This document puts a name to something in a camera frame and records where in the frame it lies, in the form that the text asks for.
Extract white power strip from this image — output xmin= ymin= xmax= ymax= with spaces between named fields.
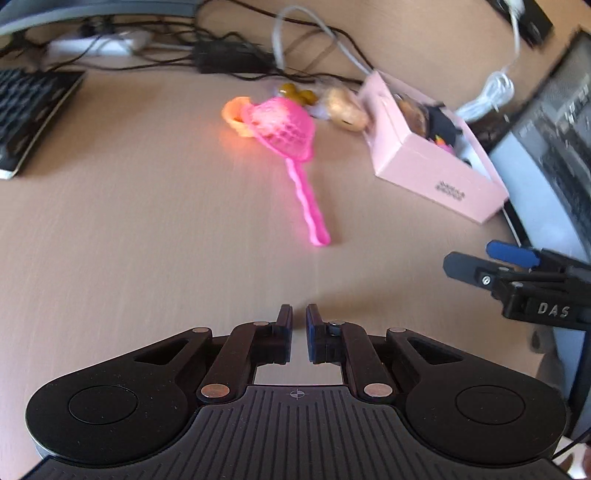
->
xmin=47 ymin=29 xmax=153 ymax=58

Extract white coiled cable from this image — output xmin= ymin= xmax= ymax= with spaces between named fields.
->
xmin=454 ymin=0 xmax=528 ymax=125

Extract black wall socket strip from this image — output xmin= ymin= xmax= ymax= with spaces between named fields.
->
xmin=487 ymin=0 xmax=554 ymax=48

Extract grey looped cable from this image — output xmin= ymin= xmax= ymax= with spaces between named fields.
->
xmin=270 ymin=5 xmax=375 ymax=77

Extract curved black monitor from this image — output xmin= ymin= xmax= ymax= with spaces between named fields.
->
xmin=1 ymin=0 xmax=201 ymax=35

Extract black plush toy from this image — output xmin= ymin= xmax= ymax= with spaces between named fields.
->
xmin=425 ymin=105 xmax=463 ymax=148

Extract black cables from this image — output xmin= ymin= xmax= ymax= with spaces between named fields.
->
xmin=0 ymin=0 xmax=371 ymax=89

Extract packaged bread with barcode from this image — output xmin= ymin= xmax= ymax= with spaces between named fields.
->
xmin=394 ymin=94 xmax=430 ymax=138

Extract white battery charger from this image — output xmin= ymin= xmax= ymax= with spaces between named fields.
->
xmin=455 ymin=136 xmax=491 ymax=180

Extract orange toy piece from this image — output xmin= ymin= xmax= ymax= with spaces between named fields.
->
xmin=221 ymin=96 xmax=253 ymax=138

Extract pink cardboard box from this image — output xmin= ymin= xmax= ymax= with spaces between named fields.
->
xmin=358 ymin=71 xmax=509 ymax=224

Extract black keyboard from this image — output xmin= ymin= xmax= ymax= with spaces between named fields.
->
xmin=0 ymin=69 xmax=86 ymax=180

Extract black power adapter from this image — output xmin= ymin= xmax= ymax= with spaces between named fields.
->
xmin=192 ymin=40 xmax=276 ymax=74

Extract glass side computer case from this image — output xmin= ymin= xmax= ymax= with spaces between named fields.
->
xmin=489 ymin=28 xmax=590 ymax=262

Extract pink toy net scoop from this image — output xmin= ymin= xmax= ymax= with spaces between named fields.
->
xmin=242 ymin=97 xmax=331 ymax=247

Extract packaged round yellow bun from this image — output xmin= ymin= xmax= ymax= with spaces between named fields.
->
xmin=318 ymin=86 xmax=370 ymax=132

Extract packaged brown balls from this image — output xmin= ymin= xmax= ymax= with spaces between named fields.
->
xmin=277 ymin=83 xmax=318 ymax=107

